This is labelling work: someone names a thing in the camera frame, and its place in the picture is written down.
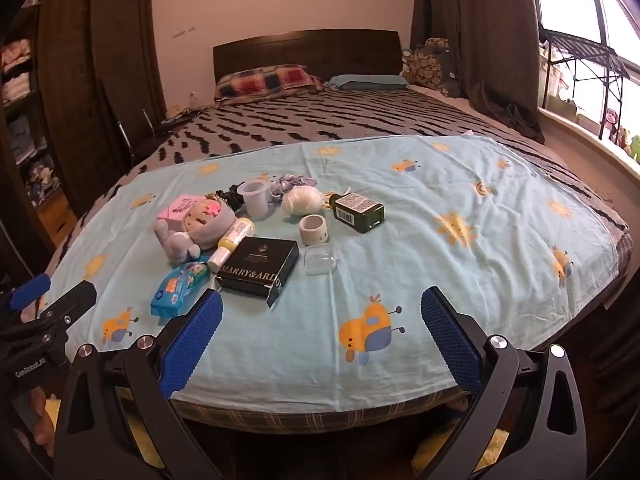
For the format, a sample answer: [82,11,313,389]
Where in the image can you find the dark wooden wardrobe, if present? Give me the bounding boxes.
[0,0,170,281]

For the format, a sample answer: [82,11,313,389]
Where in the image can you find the black hair scrunchie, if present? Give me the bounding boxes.
[215,184,244,212]

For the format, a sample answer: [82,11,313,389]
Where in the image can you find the white plastic cup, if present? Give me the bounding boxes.
[238,179,270,219]

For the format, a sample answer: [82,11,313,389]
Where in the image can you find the brown patterned cushion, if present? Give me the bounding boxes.
[401,38,461,98]

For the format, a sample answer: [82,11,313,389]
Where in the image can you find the black Marry&Ario box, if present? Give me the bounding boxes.
[216,236,299,308]

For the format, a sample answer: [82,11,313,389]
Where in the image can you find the red blue plaid pillow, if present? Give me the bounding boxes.
[215,64,323,104]

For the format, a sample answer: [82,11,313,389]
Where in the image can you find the black zigzag patterned bedspread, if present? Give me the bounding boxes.
[47,90,634,274]

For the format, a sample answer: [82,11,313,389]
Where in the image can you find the dark green glass bottle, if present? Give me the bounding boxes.
[329,193,385,234]

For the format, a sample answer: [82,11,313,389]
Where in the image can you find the person's left hand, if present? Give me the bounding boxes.
[30,388,54,457]

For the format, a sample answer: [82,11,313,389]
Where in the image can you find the lavender fabric scrunchie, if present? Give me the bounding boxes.
[270,174,317,202]

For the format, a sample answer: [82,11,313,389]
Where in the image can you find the small toys on windowsill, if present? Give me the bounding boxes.
[603,108,640,162]

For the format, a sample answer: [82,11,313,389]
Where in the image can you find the pink tissue box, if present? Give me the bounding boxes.
[157,194,204,232]

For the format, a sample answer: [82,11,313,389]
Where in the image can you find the light blue cartoon blanket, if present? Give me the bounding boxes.
[48,134,620,415]

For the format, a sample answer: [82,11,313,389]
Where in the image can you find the dark wooden headboard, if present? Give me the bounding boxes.
[213,28,402,81]

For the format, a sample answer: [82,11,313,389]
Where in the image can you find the yellow white tube bottle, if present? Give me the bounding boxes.
[207,218,255,274]

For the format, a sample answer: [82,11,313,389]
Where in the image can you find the dark brown curtain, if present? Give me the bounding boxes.
[410,0,544,144]

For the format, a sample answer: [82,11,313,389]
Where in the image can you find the teal flat pillow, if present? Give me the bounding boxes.
[324,74,409,90]

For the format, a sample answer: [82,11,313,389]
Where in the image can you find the black metal drying rack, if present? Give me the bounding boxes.
[538,26,639,142]

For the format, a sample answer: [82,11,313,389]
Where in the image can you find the clear plastic box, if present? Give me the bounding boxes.
[304,243,337,275]

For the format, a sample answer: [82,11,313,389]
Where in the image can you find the grey plush doll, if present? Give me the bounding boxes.
[153,194,236,266]

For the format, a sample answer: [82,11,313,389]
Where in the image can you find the blue wet wipes pack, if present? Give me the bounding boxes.
[150,261,210,318]

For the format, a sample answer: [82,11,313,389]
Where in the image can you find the white ceramic ring holder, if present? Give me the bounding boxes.
[298,214,329,246]

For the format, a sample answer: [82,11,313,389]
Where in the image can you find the white yarn ball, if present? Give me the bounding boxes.
[281,185,326,217]

